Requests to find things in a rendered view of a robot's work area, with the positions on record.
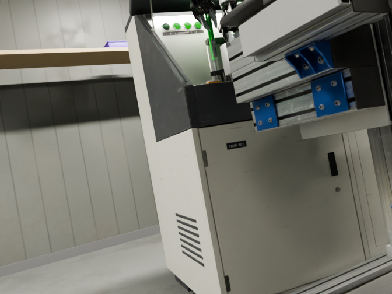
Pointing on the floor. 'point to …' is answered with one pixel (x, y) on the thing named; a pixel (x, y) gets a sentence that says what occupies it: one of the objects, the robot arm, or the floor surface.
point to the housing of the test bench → (167, 235)
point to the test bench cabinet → (182, 170)
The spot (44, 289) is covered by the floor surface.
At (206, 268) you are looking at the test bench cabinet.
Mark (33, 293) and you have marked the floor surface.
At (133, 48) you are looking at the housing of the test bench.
